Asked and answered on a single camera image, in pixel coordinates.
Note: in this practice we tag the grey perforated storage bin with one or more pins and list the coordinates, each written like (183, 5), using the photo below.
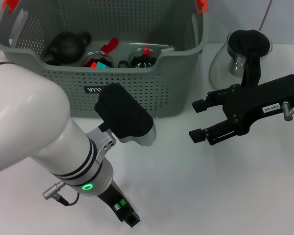
(161, 98)

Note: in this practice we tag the dark red toy brick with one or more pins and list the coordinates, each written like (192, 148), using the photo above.
(110, 45)

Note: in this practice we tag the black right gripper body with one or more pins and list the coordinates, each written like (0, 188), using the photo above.
(254, 102)

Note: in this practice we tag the red stepped toy brick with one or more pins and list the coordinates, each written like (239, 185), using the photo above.
(146, 51)

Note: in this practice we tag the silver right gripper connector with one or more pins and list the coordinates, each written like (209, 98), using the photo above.
(287, 111)

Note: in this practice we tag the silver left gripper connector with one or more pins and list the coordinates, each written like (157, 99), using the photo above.
(52, 191)

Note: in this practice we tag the dark clay teapot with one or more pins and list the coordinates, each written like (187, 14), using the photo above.
(66, 46)

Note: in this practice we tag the bright red toy brick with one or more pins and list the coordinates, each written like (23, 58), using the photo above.
(93, 65)

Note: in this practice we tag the glass teacup black holder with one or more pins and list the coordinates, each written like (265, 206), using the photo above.
(142, 60)
(98, 57)

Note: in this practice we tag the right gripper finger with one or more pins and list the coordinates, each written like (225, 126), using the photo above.
(215, 133)
(205, 105)

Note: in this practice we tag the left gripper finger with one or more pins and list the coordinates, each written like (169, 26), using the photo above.
(131, 219)

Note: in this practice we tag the teal toy brick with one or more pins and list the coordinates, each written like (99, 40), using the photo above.
(104, 65)

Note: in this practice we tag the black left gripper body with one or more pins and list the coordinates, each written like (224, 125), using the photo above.
(112, 195)

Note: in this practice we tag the green toy brick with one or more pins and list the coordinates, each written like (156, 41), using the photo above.
(122, 202)

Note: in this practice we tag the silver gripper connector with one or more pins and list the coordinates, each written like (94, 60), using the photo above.
(287, 111)
(52, 191)

